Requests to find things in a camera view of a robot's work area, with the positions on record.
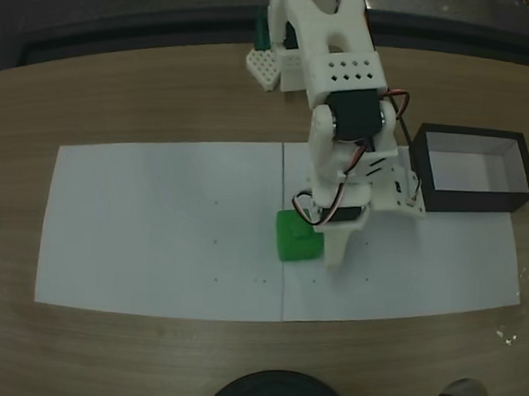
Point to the white paper sheet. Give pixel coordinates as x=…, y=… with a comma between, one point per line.
x=420, y=268
x=156, y=228

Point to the green square block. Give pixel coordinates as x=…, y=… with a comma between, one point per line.
x=295, y=244

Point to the green table clamp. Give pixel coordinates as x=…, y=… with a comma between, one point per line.
x=262, y=34

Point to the dark brown open box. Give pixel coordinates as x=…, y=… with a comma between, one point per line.
x=473, y=202

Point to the black round object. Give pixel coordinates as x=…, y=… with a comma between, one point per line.
x=276, y=394

